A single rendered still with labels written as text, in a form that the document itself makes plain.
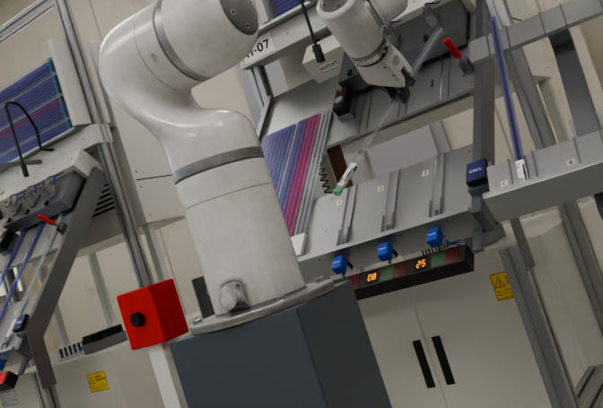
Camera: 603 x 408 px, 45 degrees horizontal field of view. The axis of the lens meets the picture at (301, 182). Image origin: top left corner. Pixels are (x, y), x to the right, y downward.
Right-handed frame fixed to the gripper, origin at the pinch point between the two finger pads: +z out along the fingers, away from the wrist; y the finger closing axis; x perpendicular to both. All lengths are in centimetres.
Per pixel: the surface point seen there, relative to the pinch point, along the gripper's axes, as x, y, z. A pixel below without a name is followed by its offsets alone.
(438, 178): 16.7, -14.6, 4.2
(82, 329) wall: 78, 350, 255
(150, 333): 67, 63, 29
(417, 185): 18.6, -10.2, 5.0
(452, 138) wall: -106, 108, 225
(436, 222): 27.8, -20.4, -0.5
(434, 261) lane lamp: 35.0, -22.6, 0.2
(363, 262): 37.0, -4.0, 7.3
